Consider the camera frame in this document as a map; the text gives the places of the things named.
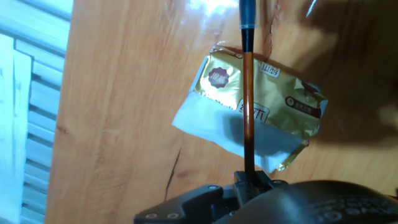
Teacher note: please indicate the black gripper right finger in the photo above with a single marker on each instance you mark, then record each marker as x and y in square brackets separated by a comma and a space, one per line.
[311, 202]

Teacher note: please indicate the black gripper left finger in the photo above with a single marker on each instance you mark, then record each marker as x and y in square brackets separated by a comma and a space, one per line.
[192, 208]

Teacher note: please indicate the brown calligraphy brush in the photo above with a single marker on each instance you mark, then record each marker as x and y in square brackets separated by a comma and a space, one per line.
[248, 109]

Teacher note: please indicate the gold white tissue pack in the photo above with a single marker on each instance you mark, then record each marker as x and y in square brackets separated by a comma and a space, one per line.
[280, 90]

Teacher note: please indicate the wooden board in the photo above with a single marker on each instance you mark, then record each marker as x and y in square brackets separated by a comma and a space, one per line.
[124, 109]

